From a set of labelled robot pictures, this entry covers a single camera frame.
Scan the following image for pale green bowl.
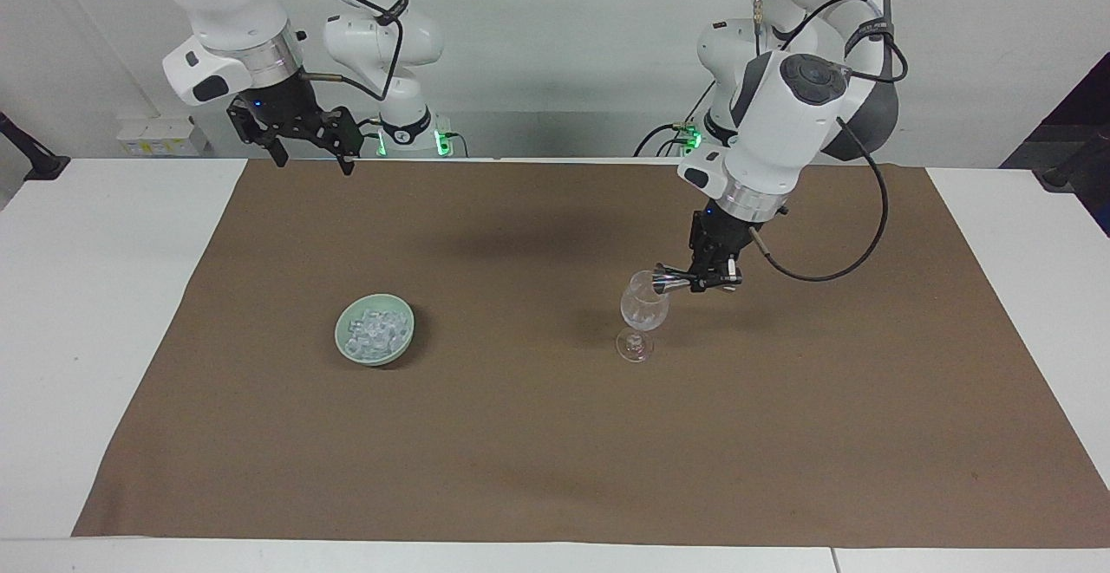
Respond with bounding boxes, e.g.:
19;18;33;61
335;294;416;368

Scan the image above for white socket box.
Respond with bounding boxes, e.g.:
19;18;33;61
116;117;211;159

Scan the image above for clear ice cubes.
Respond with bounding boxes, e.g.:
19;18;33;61
345;308;409;355

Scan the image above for silver metal jigger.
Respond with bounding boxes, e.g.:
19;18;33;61
652;264;696;296

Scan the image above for black stand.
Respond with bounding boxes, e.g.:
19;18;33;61
0;112;72;182
1039;127;1110;194

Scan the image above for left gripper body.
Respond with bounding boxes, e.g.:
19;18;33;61
690;205;754;255

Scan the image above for clear wine glass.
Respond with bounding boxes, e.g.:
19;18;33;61
616;270;671;364

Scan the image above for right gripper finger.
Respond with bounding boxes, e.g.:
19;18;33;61
226;97;290;169
305;106;364;178

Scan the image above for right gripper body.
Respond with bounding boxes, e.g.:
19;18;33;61
244;74;327;138

